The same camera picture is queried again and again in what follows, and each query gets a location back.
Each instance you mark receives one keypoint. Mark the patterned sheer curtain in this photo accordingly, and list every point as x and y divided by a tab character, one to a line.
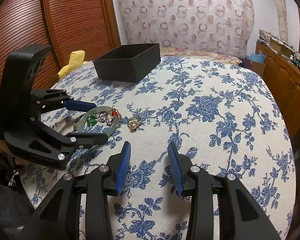
218	26

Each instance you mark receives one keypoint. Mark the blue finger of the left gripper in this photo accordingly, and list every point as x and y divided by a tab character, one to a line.
79	106
87	140

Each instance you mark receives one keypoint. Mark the black jewelry box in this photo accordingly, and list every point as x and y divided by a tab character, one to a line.
128	63

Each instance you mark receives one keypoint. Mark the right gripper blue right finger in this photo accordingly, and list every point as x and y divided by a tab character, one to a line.
175	167

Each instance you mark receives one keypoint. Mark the green jade bangle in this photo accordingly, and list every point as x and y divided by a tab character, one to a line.
105	117

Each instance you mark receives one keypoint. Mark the cardboard box on cabinet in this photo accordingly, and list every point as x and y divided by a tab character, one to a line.
280	47

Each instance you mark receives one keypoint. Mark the floral bed quilt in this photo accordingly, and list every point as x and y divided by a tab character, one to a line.
207	56

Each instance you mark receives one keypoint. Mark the yellow plush toy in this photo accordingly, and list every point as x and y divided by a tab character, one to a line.
76	60

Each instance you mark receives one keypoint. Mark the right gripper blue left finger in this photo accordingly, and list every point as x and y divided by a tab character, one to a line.
123	166

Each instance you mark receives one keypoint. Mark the wooden sideboard cabinet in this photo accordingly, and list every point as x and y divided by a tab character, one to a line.
283	80

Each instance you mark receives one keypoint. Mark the wooden louvered wardrobe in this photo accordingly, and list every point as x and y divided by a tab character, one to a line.
65	25

